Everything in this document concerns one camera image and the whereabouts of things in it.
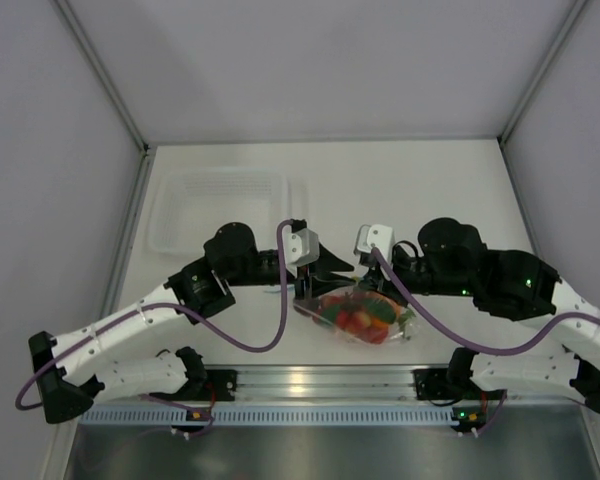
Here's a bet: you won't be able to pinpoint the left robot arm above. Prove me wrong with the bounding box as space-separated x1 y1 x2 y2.
25 220 354 425

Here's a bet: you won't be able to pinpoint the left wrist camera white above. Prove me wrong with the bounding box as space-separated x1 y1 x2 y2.
283 220 320 267

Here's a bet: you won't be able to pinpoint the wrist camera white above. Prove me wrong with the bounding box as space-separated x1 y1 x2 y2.
283 220 320 267
354 224 396 268

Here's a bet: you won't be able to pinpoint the aluminium rail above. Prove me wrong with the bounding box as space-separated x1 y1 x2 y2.
199 363 600 404

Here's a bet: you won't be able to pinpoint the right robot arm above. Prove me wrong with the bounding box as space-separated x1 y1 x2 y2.
354 218 600 414

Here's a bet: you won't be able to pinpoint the white slotted cable duct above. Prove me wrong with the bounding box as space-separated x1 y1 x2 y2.
79 404 481 427

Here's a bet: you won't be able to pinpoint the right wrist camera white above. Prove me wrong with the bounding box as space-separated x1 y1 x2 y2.
354 224 396 268

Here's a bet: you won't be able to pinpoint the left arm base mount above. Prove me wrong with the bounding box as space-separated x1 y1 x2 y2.
198 369 238 402

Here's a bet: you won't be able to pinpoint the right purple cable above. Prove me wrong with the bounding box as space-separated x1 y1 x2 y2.
370 243 600 355

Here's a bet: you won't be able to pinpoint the clear zip top bag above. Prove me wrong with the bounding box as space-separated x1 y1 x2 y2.
293 287 416 345

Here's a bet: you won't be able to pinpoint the white plastic basket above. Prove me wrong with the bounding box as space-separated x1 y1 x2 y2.
147 167 291 257

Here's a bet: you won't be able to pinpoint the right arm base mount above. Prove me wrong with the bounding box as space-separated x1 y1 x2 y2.
413 368 456 401

